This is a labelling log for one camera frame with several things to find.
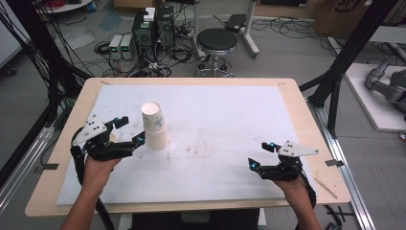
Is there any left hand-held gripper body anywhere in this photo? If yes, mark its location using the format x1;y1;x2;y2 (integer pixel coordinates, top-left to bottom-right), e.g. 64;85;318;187
71;114;134;162

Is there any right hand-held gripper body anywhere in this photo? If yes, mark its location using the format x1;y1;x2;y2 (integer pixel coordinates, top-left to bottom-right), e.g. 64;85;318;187
258;139;321;183

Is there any stack of white paper cups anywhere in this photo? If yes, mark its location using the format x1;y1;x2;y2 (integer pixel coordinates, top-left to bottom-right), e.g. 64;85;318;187
141;101;170;151

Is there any person's right hand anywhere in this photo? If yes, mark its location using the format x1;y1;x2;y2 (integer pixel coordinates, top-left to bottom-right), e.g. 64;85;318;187
272;178;313;206

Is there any person's left hand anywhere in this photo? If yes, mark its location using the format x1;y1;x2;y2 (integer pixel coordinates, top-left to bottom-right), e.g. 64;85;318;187
82;156;124;190

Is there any thin wooden stick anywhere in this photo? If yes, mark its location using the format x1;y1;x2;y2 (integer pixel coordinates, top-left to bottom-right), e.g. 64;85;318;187
313;177;339;200

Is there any white power supply unit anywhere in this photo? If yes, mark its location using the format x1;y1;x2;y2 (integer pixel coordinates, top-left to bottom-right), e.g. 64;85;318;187
107;34;124;60
120;34;135;61

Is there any white base board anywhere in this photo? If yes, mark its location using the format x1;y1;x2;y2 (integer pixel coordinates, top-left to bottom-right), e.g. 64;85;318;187
344;62;406;133

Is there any black computer tower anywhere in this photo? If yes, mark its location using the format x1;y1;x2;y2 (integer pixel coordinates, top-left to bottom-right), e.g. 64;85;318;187
131;11;158;64
155;5;176;50

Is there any small white box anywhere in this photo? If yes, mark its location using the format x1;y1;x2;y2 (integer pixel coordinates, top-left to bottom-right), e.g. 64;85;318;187
143;7;157;23

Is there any white metal stand leg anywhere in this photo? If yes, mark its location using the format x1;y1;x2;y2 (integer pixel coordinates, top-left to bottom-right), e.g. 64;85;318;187
240;0;261;60

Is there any black round stool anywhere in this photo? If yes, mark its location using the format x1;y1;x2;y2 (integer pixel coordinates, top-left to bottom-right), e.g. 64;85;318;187
194;27;239;79

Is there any white round table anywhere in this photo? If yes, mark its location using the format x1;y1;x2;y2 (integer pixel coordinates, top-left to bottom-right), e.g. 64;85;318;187
34;0;94;14

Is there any flat black device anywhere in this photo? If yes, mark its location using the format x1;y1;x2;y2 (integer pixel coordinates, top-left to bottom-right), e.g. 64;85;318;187
224;13;249;34

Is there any brown cardboard box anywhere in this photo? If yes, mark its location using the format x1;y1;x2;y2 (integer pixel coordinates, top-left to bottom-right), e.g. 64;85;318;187
313;0;372;40

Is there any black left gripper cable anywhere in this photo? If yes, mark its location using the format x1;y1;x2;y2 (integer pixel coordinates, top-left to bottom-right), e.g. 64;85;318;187
70;145;115;230

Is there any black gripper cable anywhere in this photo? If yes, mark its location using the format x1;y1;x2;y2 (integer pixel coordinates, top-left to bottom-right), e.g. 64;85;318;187
70;145;115;230
299;172;318;210

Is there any aluminium rail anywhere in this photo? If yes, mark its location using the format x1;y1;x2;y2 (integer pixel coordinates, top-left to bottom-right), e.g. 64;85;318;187
306;98;377;230
0;126;56;213

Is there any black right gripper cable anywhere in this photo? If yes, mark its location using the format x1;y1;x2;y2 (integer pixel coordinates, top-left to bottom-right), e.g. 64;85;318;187
299;172;318;210

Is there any tangle of floor cables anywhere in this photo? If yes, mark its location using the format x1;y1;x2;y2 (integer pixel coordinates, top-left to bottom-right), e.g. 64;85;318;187
93;37;198;79

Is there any black cross-shaped bracket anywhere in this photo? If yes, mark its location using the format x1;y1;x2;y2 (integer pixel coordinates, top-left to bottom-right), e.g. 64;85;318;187
325;204;356;230

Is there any black metal frame post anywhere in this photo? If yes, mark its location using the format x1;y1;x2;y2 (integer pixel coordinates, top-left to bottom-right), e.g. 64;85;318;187
299;0;400;139
5;0;84;106

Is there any white wall panel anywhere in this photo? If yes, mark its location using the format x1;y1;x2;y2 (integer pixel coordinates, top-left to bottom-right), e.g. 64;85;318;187
0;0;31;70

